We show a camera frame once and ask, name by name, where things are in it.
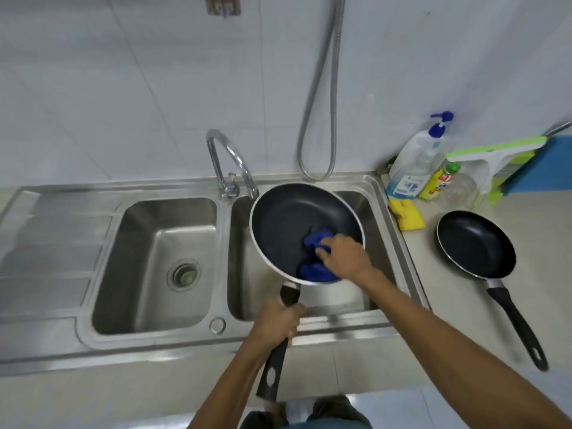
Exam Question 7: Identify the small yellow bottle green cap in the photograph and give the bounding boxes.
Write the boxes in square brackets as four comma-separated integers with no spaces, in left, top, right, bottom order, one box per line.
[418,161,462,201]

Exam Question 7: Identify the yellow sponge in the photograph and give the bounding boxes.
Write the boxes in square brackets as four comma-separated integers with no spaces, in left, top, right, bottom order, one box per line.
[387,197,426,232]

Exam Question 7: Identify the person's right hand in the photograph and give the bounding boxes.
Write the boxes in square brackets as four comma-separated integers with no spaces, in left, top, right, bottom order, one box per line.
[315,234,378,284]

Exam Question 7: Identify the chrome faucet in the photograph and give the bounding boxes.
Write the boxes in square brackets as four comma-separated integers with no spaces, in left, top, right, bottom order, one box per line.
[206,129,260,203]

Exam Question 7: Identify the stainless steel double sink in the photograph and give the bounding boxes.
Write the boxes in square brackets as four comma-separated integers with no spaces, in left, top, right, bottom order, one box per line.
[0,173,430,378]

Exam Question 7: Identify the blue microfibre cloth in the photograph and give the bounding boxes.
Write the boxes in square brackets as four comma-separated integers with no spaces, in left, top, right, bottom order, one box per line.
[299,228,343,284]

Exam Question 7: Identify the clear pump soap bottle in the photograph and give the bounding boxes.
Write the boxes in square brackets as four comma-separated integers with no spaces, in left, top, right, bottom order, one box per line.
[386,111,455,201]

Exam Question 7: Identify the metal sink strainer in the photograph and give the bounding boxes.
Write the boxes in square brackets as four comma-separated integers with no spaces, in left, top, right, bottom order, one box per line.
[166,259,203,293]

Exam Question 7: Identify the person's right forearm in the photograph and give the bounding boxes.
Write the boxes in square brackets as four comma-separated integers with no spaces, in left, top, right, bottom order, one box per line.
[357,268,572,429]

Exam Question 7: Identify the brown adhesive wall hook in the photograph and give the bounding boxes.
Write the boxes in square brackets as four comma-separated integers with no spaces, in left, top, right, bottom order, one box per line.
[204,0,242,18]

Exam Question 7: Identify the person's camouflage trousers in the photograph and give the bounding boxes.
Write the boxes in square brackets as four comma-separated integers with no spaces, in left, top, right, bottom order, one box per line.
[240,394,372,429]

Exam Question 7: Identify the person's left hand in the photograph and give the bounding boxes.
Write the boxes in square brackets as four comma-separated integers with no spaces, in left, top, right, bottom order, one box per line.
[250,299,308,352]

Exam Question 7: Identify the clear glass cup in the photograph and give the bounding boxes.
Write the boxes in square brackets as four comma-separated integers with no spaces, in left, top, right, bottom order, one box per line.
[440,172,478,210]

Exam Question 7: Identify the small black frying pan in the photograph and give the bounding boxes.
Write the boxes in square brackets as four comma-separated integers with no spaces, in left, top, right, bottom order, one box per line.
[436,210,549,372]

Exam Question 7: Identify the medium black frying pan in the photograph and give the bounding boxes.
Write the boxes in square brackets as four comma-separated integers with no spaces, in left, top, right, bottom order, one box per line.
[248,182,366,403]

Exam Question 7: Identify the person's left forearm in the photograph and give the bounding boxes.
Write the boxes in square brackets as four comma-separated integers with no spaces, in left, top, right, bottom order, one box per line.
[187,339,278,429]

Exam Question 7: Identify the blue cutting board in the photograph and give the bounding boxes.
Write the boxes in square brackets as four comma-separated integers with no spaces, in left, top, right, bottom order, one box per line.
[502,136,572,195]

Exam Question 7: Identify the metal shower hose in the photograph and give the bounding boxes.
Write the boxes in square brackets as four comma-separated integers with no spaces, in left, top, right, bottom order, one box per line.
[297,0,347,182]

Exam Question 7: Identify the green knife block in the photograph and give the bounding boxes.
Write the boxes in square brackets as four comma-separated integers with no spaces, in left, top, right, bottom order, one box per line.
[487,151,535,205]

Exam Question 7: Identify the green white squeegee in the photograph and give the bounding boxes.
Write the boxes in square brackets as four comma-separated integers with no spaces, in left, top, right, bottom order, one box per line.
[445,136,548,206]

